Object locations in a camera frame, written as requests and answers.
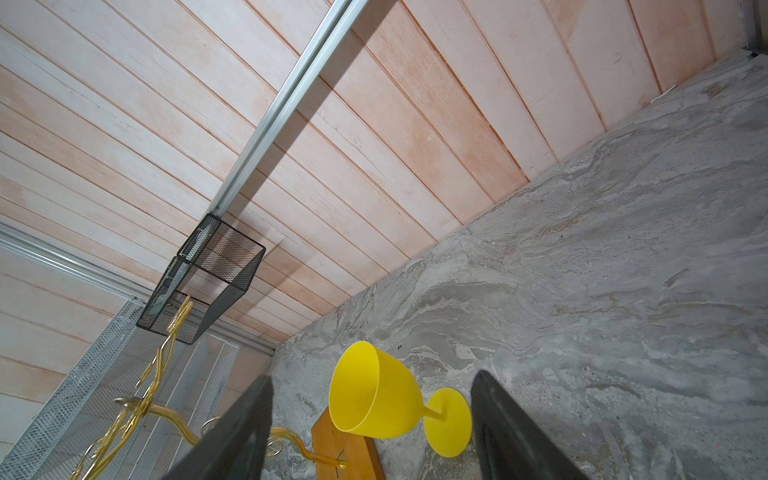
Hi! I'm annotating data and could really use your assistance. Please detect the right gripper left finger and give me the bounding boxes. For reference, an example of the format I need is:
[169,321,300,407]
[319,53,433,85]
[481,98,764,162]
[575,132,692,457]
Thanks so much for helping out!
[165,375,274,480]

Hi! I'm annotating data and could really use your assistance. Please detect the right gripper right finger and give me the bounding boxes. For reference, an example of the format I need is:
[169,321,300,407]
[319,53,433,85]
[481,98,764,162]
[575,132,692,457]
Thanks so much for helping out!
[471,370,586,479]

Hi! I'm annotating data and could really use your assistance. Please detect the gold wire wine glass rack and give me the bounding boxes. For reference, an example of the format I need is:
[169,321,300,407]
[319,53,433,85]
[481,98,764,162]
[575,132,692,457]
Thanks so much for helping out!
[70,296,384,479]

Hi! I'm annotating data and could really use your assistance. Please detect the yellow wine glass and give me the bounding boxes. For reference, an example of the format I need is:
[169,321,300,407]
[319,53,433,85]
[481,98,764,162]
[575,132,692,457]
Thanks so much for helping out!
[329,341,472,458]

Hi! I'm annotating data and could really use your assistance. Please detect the white mesh wall shelf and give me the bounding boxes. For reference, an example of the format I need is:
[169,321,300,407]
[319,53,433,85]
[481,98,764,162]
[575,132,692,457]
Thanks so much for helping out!
[1,299,239,479]

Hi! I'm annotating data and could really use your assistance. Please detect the aluminium frame rail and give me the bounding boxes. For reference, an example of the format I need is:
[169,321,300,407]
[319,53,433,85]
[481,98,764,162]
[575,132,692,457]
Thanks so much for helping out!
[0,0,370,355]

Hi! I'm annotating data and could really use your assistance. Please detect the black mesh wall basket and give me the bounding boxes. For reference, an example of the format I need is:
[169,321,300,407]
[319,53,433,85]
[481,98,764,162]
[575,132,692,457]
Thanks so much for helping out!
[136,213,266,345]

